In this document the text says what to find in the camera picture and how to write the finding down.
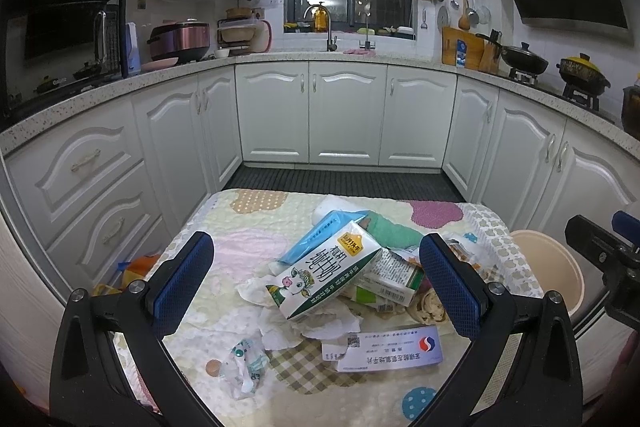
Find orange white snack bag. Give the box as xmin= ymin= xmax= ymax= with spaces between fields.
xmin=442 ymin=232 xmax=491 ymax=279

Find clear plastic wrapper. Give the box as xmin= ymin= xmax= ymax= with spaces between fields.
xmin=219 ymin=336 xmax=269 ymax=400

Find small green white box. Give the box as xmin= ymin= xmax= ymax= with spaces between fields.
xmin=345 ymin=249 xmax=424 ymax=311

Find white tissue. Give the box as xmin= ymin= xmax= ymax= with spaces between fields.
xmin=235 ymin=275 xmax=362 ymax=351

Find green white milk carton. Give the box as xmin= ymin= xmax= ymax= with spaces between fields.
xmin=266 ymin=221 xmax=384 ymax=321

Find blue toothpaste tube box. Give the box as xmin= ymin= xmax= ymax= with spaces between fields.
xmin=270 ymin=210 xmax=369 ymax=274

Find beige plastic trash bin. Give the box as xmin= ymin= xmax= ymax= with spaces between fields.
xmin=511 ymin=230 xmax=585 ymax=317

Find large dark stock pot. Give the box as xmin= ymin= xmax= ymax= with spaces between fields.
xmin=622 ymin=84 xmax=640 ymax=139

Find yellow lidded clay pot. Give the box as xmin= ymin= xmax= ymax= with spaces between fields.
xmin=556 ymin=53 xmax=611 ymax=96

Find dark striped floor mat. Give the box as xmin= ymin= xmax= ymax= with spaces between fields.
xmin=224 ymin=165 xmax=465 ymax=202

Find patterned quilted table cover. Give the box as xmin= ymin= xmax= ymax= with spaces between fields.
xmin=148 ymin=188 xmax=542 ymax=426

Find black wok with lid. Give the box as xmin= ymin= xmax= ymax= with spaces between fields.
xmin=500 ymin=42 xmax=548 ymax=77

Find wooden knife block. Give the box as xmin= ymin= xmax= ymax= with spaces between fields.
xmin=477 ymin=29 xmax=502 ymax=75

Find blue kettle jug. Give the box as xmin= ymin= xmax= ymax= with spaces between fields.
xmin=126 ymin=22 xmax=141 ymax=76

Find black microwave oven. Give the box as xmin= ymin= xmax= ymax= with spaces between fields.
xmin=1 ymin=0 xmax=128 ymax=129

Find pink rice cooker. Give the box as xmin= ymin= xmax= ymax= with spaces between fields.
xmin=146 ymin=18 xmax=210 ymax=64

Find dish rack with bowls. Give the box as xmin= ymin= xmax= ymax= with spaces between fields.
xmin=216 ymin=6 xmax=272 ymax=56

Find chrome sink faucet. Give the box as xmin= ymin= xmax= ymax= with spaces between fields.
xmin=304 ymin=2 xmax=337 ymax=52

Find amber glass bottle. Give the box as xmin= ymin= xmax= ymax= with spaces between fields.
xmin=314 ymin=2 xmax=330 ymax=32

